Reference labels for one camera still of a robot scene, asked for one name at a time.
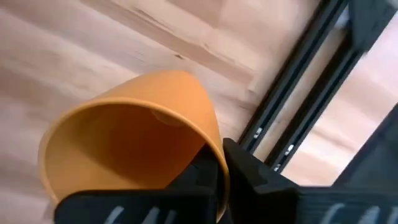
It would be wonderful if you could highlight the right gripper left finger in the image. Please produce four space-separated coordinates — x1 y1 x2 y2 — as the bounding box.
54 144 221 224

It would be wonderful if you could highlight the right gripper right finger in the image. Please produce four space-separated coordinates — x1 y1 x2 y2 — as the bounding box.
222 138 398 224

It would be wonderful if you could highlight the orange plastic cup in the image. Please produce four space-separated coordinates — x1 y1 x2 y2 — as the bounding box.
37 70 231 222

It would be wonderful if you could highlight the black aluminium rig frame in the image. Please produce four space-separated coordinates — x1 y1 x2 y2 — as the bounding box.
238 0 398 187

